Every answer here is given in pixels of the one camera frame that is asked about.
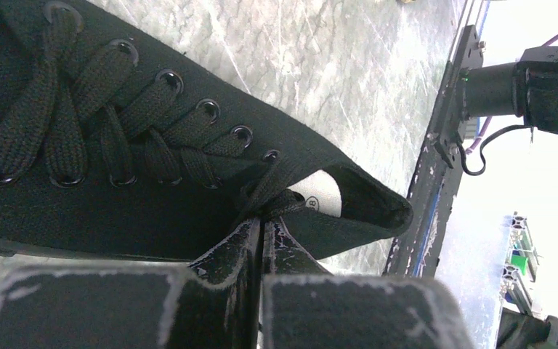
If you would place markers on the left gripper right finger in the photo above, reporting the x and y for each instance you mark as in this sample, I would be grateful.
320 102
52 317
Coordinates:
305 306

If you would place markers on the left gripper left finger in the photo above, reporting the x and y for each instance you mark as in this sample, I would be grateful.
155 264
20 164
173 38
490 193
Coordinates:
211 303

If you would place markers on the black canvas shoe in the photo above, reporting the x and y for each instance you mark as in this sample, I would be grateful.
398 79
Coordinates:
114 144

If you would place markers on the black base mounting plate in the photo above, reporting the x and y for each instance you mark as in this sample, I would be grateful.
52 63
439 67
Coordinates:
438 172

